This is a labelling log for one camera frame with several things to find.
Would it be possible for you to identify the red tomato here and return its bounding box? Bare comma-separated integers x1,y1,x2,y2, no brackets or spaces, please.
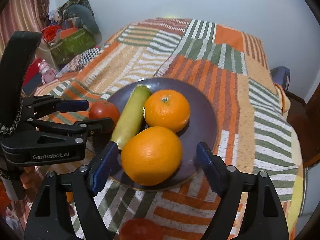
88,100,120,128

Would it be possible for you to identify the large orange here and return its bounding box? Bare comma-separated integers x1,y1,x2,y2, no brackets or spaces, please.
121,126,183,186

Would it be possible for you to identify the small mandarin orange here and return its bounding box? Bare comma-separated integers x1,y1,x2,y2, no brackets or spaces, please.
143,89,190,133

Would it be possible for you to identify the pink toy figure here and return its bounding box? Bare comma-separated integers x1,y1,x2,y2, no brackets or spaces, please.
38,60,57,85

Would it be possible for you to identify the checkered black white cloth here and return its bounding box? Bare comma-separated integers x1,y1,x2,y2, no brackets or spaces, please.
77,47,100,69

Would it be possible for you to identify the striped patchwork bedspread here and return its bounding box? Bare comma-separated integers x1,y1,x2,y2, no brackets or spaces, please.
36,18,303,239

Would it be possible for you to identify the purple round plate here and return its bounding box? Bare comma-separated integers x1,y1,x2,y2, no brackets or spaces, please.
106,77,219,192

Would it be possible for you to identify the striped pink curtain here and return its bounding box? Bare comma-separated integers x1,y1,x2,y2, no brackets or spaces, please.
1,0,49,53

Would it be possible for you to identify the brown wooden door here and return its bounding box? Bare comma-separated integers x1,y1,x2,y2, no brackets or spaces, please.
286,88,320,168

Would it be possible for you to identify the blue bag behind bed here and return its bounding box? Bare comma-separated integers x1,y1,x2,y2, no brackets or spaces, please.
271,66,291,91

